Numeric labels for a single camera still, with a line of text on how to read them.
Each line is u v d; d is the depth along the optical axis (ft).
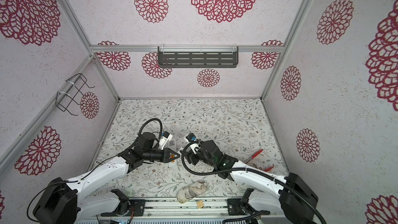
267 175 1.54
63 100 2.39
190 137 2.10
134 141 2.14
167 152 2.27
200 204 2.44
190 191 2.50
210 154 1.92
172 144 3.09
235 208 2.35
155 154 2.25
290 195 1.33
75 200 1.37
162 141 2.44
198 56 3.11
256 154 3.02
